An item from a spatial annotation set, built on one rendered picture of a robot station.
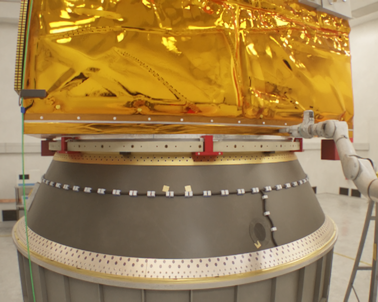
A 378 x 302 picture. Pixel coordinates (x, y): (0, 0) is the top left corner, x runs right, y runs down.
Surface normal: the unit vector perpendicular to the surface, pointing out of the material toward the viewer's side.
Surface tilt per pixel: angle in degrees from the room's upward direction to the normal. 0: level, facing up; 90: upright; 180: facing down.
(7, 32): 90
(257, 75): 87
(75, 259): 43
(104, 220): 62
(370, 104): 90
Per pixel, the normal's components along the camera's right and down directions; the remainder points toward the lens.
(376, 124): -0.90, 0.01
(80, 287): -0.36, 0.03
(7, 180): 0.43, 0.03
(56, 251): -0.32, -0.71
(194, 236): 0.11, -0.44
